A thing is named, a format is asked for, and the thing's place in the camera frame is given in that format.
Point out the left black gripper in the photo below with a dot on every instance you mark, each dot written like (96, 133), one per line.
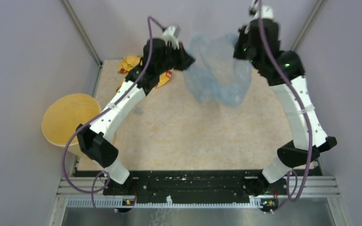
(186, 60)

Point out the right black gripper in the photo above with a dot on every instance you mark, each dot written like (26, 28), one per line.
(237, 54)

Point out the blue plastic trash bag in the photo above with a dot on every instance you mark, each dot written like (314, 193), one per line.
(216, 75)

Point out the yellow plastic trash bin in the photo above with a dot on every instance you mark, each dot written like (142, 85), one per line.
(61, 119)

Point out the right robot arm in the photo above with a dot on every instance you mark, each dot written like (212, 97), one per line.
(285, 75)

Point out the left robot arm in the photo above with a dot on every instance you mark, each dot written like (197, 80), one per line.
(95, 137)

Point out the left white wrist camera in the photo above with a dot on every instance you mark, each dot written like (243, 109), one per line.
(170, 35)

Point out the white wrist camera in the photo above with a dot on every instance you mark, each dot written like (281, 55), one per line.
(170, 35)
(263, 12)

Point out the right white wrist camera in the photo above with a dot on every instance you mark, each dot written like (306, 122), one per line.
(263, 12)

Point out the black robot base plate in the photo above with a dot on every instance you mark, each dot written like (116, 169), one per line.
(198, 186)

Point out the white toothed cable strip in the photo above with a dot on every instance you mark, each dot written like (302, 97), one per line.
(122, 203)

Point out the aluminium frame rail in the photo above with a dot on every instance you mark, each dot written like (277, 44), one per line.
(319, 205)

